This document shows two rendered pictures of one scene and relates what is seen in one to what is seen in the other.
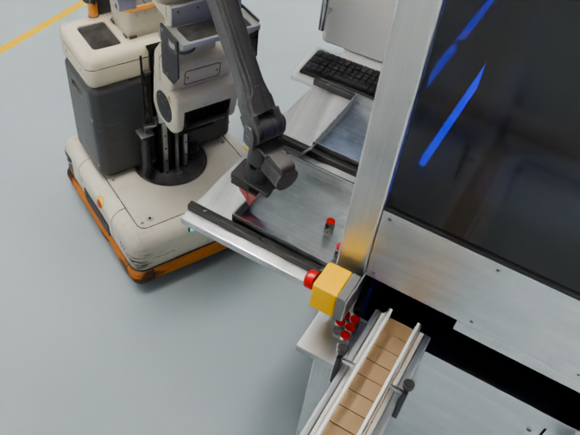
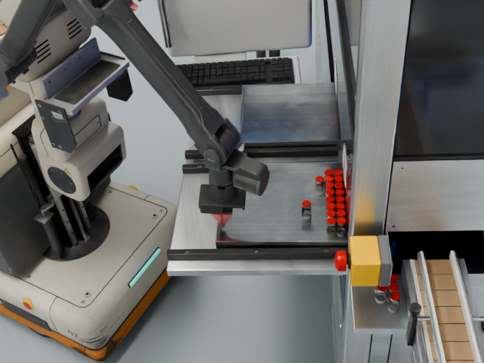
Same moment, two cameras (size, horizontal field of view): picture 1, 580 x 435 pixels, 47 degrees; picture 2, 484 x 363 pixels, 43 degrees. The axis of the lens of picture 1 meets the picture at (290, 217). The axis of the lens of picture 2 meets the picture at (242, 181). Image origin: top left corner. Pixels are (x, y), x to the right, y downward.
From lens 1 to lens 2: 0.38 m
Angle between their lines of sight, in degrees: 12
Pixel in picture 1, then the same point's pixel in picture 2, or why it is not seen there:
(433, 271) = (456, 196)
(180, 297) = (148, 352)
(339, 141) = (256, 133)
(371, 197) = (378, 155)
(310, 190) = not seen: hidden behind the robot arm
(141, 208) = (73, 289)
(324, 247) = (312, 230)
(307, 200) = (267, 196)
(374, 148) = (372, 107)
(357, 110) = (251, 99)
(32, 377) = not seen: outside the picture
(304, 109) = not seen: hidden behind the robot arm
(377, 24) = (217, 20)
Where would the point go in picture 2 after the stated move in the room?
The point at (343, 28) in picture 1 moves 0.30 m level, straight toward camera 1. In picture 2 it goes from (186, 37) to (212, 83)
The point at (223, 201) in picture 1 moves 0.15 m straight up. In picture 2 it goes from (194, 235) to (185, 190)
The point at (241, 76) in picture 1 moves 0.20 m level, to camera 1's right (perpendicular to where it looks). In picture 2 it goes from (184, 104) to (280, 76)
